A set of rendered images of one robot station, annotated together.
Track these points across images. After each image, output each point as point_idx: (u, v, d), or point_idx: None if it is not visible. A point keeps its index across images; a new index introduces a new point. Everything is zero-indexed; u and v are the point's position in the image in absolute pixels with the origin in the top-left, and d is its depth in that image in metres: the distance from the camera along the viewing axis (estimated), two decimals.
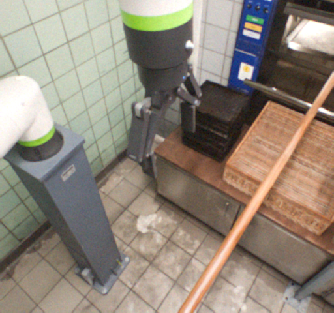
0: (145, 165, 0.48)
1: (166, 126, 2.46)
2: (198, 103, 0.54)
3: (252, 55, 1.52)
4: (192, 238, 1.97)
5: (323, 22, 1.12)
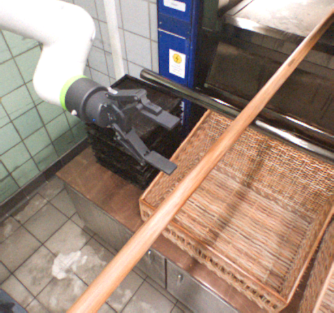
0: (153, 165, 0.63)
1: None
2: (136, 109, 0.51)
3: (181, 38, 1.03)
4: (121, 287, 1.48)
5: None
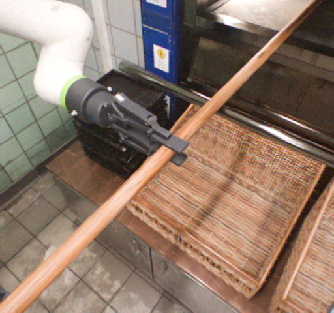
0: None
1: None
2: (147, 134, 0.54)
3: (164, 33, 1.07)
4: (111, 278, 1.52)
5: None
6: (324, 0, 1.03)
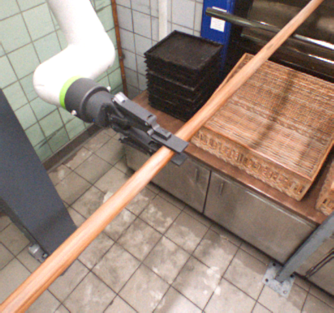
0: None
1: None
2: (147, 134, 0.54)
3: None
4: (163, 216, 1.76)
5: None
6: None
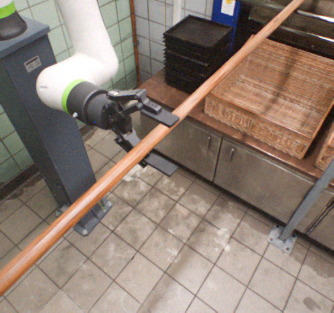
0: (154, 167, 0.63)
1: None
2: (136, 108, 0.52)
3: None
4: (176, 186, 1.94)
5: None
6: None
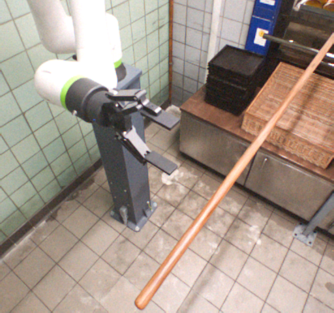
0: (154, 165, 0.63)
1: (184, 96, 2.72)
2: (136, 109, 0.51)
3: (267, 21, 1.79)
4: (211, 189, 2.24)
5: None
6: None
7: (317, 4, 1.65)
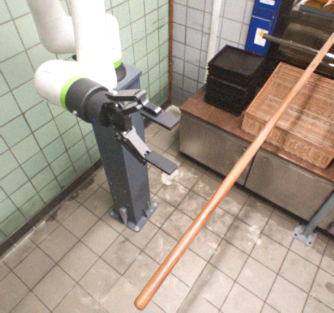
0: (154, 165, 0.63)
1: (184, 96, 2.72)
2: (136, 109, 0.51)
3: (267, 21, 1.79)
4: (211, 189, 2.24)
5: None
6: None
7: (317, 4, 1.65)
